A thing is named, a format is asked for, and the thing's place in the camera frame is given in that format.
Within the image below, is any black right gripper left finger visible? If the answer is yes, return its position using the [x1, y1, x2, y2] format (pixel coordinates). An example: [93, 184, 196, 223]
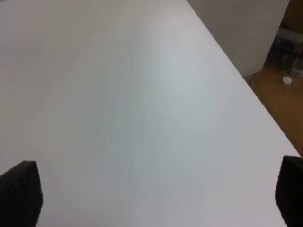
[0, 161, 43, 227]

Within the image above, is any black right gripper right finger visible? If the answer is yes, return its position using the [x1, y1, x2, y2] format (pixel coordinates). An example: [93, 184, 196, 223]
[275, 156, 303, 227]

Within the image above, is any white bottle cap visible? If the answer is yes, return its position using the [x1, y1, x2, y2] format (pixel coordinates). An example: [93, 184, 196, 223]
[282, 76, 292, 85]

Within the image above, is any dark box on floor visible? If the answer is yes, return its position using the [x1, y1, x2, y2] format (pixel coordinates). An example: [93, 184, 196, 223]
[266, 28, 303, 77]

